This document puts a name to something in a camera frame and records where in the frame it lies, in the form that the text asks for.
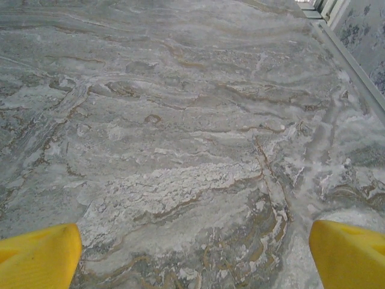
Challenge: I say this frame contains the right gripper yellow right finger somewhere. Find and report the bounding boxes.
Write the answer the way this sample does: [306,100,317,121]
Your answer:
[309,219,385,289]

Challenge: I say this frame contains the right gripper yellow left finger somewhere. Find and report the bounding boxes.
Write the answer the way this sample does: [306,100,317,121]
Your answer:
[0,223,82,289]

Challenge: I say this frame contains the aluminium side rail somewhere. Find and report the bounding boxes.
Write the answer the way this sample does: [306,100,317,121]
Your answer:
[296,0,385,114]

